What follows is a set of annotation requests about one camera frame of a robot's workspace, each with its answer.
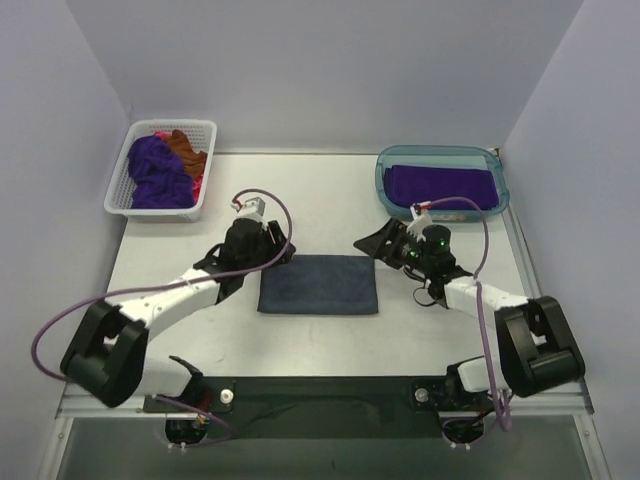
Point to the teal plastic bin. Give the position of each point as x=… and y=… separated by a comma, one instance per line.
x=453, y=209

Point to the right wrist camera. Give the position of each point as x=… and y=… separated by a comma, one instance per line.
x=422, y=222

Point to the grey towel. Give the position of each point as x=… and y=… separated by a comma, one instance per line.
x=320, y=285

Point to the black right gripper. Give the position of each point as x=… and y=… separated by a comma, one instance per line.
x=392, y=245

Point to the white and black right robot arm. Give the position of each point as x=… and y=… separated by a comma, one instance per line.
x=537, y=350

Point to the pink red cloth in basket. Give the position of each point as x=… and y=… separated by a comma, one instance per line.
x=197, y=183

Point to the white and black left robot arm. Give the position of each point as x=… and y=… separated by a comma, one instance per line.
x=107, y=355

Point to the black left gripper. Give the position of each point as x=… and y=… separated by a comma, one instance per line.
x=270, y=241

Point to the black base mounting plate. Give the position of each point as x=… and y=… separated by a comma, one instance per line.
x=323, y=408

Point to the brown cloth in basket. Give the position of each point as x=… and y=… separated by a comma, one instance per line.
x=193, y=162

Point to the white plastic laundry basket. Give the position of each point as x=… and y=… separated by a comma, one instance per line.
x=202, y=136

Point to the purple towel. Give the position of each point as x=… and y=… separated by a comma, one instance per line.
x=406, y=185
x=159, y=176

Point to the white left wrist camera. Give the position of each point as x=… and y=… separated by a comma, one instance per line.
x=252, y=209

